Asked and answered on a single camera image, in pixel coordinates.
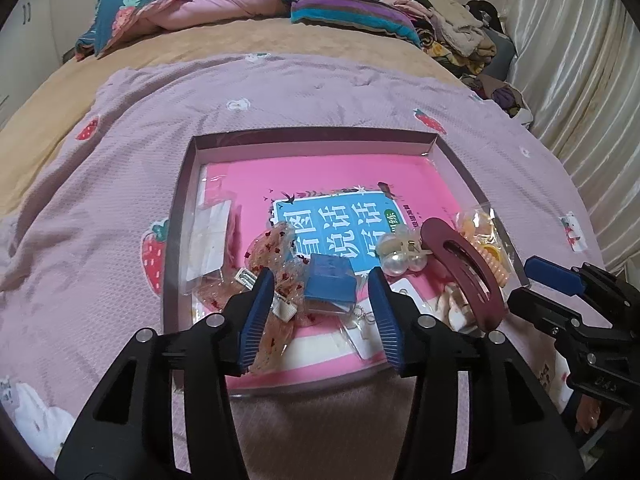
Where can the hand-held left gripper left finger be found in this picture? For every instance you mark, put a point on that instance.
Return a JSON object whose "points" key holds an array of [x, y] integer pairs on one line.
{"points": [[257, 320]]}

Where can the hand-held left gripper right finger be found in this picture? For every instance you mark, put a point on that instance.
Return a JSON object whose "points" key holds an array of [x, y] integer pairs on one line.
{"points": [[385, 320]]}

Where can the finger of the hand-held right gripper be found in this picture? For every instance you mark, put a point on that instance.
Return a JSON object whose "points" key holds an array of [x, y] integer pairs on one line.
{"points": [[550, 272], [535, 305]]}

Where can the red ball earrings packet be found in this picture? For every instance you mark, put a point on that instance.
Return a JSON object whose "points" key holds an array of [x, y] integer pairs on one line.
{"points": [[405, 292]]}

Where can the dark red hair clip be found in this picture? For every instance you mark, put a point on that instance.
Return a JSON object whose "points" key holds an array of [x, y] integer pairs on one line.
{"points": [[480, 290]]}

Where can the beige pearl hair bow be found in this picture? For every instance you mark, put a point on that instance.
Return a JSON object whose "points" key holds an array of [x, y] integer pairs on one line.
{"points": [[400, 260]]}

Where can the small blue box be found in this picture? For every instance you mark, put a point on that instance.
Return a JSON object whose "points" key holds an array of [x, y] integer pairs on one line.
{"points": [[330, 280]]}

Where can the white flower hair claw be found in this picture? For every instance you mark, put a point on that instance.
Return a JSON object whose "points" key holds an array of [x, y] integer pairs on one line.
{"points": [[452, 310]]}

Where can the shallow cardboard box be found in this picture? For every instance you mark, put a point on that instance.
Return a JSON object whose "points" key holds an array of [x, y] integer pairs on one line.
{"points": [[172, 260]]}

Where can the person's right hand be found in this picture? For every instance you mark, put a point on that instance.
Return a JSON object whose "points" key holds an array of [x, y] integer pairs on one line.
{"points": [[587, 412]]}

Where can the sheer red-dotted hair bow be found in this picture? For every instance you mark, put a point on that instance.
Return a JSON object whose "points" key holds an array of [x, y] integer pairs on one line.
{"points": [[272, 252]]}

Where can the pink book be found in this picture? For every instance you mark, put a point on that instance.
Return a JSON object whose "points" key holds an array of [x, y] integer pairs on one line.
{"points": [[300, 175]]}

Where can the dark floral cloth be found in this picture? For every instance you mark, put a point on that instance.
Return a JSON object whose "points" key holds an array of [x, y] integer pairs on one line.
{"points": [[505, 97]]}

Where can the purple strawberry print blanket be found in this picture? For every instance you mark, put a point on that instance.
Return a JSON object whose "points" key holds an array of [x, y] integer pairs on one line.
{"points": [[125, 160]]}

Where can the cream curtain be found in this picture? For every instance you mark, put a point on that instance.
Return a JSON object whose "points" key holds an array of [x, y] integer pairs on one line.
{"points": [[575, 60]]}

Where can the pile of clothes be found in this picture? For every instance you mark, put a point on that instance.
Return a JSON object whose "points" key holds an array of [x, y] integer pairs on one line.
{"points": [[460, 25]]}

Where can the beige bed sheet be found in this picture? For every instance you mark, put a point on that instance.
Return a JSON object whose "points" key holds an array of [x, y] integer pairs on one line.
{"points": [[75, 85]]}

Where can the striped folded blanket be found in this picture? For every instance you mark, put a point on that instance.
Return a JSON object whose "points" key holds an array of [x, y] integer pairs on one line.
{"points": [[350, 12]]}

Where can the teal and pink quilt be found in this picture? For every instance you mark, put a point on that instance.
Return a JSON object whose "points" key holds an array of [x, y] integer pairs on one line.
{"points": [[200, 5]]}

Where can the white wardrobe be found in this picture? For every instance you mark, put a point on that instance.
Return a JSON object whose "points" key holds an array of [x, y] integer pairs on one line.
{"points": [[35, 35]]}

